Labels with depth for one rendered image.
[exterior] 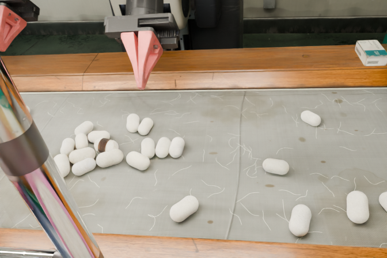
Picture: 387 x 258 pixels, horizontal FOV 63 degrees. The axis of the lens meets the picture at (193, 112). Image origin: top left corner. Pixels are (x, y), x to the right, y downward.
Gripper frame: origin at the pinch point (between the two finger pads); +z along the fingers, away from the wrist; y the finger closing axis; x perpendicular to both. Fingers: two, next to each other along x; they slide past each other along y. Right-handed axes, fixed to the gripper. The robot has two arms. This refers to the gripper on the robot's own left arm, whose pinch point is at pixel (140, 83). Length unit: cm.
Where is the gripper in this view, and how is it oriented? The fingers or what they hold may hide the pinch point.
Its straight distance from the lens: 47.1
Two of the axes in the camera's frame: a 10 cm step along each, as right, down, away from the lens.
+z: -0.1, 9.8, -2.0
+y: 9.9, -0.1, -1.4
